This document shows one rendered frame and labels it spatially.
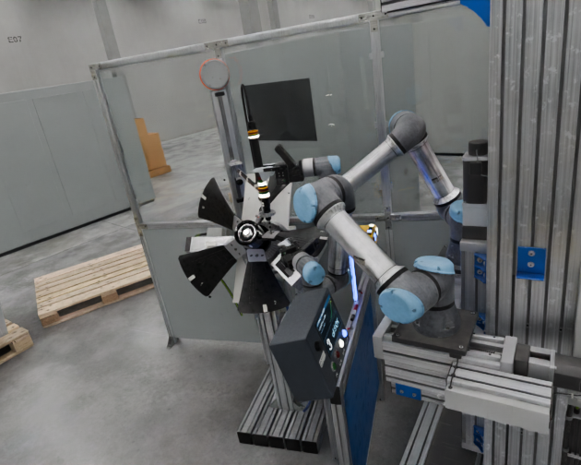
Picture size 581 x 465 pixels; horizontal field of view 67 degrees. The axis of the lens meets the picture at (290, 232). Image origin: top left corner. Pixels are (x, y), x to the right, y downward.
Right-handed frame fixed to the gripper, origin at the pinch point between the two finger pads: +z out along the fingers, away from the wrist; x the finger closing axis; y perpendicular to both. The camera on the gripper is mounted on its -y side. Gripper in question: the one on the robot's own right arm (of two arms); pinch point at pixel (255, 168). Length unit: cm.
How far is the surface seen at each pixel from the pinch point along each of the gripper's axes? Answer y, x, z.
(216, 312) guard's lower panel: 120, 84, 67
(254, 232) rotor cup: 27.6, -3.7, 4.8
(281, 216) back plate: 32.0, 27.6, -2.5
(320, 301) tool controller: 24, -71, -29
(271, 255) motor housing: 42.3, 4.1, 0.5
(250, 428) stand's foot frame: 142, -2, 27
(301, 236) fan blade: 30.7, -4.9, -15.8
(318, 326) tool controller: 26, -80, -29
